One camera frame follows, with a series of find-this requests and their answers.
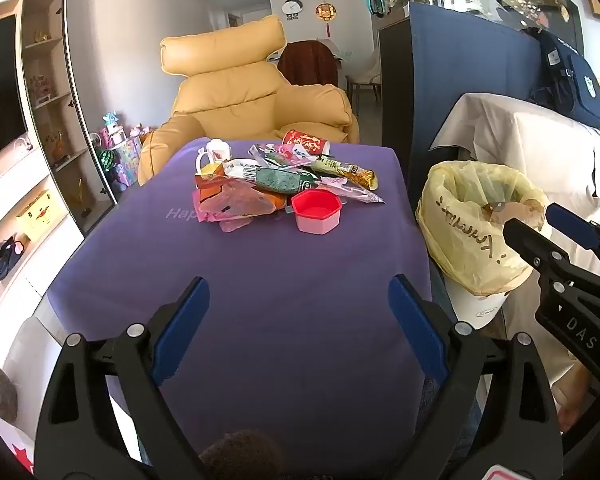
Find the red paper cup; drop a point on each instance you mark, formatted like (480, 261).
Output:
(302, 142)

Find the clear wrapper pink green print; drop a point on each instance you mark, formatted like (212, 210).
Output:
(275, 154)

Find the person's right hand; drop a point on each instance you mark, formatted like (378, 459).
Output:
(577, 407)

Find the black cabinet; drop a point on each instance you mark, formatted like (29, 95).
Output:
(395, 85)

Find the purple tablecloth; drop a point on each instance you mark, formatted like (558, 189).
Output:
(280, 270)

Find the brown chair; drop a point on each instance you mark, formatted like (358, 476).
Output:
(307, 62)

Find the yellow box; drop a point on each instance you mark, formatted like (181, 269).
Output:
(35, 215)

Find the white dining chair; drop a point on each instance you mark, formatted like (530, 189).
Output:
(367, 80)

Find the blue cloth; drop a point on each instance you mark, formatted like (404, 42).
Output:
(460, 75)

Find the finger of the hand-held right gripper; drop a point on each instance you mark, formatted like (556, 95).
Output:
(530, 242)
(570, 225)

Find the panda wall clock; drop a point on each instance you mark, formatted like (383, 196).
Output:
(292, 6)

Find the white sofa cover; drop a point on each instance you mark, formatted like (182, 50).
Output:
(530, 145)

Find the white display shelf unit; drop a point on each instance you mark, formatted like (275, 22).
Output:
(45, 110)

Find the small white yellow toy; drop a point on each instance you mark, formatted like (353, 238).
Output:
(217, 151)

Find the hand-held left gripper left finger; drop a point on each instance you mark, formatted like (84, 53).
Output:
(182, 330)

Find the green snack packet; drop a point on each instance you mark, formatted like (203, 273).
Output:
(280, 180)

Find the gold brown snack wrapper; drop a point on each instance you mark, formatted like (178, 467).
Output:
(347, 170)

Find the yellow leather armchair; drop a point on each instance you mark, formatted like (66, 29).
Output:
(230, 95)

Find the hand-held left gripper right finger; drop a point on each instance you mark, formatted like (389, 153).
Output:
(415, 330)

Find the blue backpack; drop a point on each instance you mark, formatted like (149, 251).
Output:
(570, 80)

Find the red gold hanging ornament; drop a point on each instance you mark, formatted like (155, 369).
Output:
(325, 12)

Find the pink translucent wrapper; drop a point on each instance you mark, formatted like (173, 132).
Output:
(240, 205)

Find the pile of colourful toys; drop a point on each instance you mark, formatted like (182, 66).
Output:
(117, 155)

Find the black bag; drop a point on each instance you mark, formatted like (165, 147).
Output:
(7, 260)

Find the red hexagonal plastic container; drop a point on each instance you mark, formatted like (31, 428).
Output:
(316, 212)

